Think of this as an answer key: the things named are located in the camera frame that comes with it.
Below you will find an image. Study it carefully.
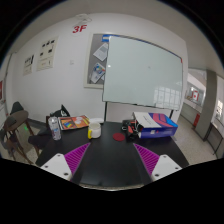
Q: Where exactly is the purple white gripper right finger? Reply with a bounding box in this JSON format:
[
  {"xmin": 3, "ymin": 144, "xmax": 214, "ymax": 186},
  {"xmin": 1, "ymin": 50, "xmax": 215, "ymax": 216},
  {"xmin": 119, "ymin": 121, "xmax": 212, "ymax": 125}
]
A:
[{"xmin": 134, "ymin": 143, "xmax": 181, "ymax": 181}]

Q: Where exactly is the grey framed notice board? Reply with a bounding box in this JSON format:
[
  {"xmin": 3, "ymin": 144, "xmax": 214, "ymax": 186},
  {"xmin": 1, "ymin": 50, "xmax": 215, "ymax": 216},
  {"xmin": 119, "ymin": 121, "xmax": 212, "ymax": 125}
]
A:
[{"xmin": 84, "ymin": 34, "xmax": 109, "ymax": 88}]

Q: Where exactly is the dark chair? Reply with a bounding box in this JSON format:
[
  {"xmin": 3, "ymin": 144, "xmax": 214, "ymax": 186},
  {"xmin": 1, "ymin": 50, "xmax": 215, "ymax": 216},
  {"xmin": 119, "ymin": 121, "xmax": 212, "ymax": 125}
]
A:
[{"xmin": 0, "ymin": 101, "xmax": 25, "ymax": 160}]

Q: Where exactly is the colourful magazine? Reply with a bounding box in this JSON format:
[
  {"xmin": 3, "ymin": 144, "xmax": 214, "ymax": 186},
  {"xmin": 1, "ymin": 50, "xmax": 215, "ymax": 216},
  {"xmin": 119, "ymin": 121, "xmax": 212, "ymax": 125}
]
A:
[{"xmin": 58, "ymin": 115, "xmax": 89, "ymax": 131}]

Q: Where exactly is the clear plastic water bottle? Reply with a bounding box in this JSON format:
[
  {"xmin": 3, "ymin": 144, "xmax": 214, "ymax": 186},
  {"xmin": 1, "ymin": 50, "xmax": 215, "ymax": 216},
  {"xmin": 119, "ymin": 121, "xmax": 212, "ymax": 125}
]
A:
[{"xmin": 48, "ymin": 117, "xmax": 61, "ymax": 140}]

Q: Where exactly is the black chair behind table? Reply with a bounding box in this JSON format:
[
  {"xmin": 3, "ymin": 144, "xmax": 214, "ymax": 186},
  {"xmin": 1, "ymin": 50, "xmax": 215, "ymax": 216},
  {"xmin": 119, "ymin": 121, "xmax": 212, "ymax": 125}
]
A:
[{"xmin": 28, "ymin": 105, "xmax": 70, "ymax": 149}]

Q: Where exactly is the red 3F wall sign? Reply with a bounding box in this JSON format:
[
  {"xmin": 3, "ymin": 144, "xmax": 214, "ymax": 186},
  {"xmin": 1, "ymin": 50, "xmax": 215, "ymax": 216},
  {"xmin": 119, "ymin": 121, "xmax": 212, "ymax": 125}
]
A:
[{"xmin": 72, "ymin": 25, "xmax": 87, "ymax": 34}]

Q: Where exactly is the blue white cardboard box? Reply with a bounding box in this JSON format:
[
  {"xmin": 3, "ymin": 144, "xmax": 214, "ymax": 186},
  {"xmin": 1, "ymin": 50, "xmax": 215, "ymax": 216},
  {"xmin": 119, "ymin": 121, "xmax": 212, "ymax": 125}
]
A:
[{"xmin": 133, "ymin": 112, "xmax": 178, "ymax": 139}]

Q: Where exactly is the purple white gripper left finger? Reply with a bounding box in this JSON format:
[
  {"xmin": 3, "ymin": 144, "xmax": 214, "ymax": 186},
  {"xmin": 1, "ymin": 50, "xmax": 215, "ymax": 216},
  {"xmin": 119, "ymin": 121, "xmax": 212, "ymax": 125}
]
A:
[{"xmin": 41, "ymin": 143, "xmax": 90, "ymax": 181}]

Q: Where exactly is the round wooden side table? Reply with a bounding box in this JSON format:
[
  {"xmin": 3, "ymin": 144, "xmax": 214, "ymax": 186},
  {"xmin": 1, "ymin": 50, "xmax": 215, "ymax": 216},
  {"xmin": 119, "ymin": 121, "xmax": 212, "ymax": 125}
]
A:
[{"xmin": 4, "ymin": 110, "xmax": 34, "ymax": 164}]

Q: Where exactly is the large whiteboard on stand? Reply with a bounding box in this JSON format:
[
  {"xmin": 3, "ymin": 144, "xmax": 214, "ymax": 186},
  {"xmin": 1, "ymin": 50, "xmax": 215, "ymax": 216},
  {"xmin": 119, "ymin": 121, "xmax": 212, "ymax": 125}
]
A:
[{"xmin": 102, "ymin": 36, "xmax": 184, "ymax": 122}]

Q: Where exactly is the black red tool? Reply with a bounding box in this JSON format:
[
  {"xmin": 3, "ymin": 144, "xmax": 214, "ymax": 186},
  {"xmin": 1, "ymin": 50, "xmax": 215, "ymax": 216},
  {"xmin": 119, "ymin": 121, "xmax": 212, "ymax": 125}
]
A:
[{"xmin": 121, "ymin": 120, "xmax": 138, "ymax": 140}]

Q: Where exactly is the white mug yellow handle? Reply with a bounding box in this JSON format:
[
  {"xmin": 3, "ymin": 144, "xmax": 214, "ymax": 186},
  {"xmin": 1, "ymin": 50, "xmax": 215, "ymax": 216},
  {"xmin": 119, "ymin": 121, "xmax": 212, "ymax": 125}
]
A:
[{"xmin": 88, "ymin": 122, "xmax": 101, "ymax": 139}]

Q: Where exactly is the round red coaster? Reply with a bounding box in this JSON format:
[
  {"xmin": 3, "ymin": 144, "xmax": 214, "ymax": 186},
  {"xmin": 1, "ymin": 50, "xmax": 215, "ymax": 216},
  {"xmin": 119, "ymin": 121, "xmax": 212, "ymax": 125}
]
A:
[{"xmin": 113, "ymin": 133, "xmax": 125, "ymax": 141}]

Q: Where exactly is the small white wall poster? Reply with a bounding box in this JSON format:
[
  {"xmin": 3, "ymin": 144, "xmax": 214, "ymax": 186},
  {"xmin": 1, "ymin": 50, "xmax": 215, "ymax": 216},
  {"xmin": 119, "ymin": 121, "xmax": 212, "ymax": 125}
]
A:
[{"xmin": 23, "ymin": 55, "xmax": 34, "ymax": 75}]

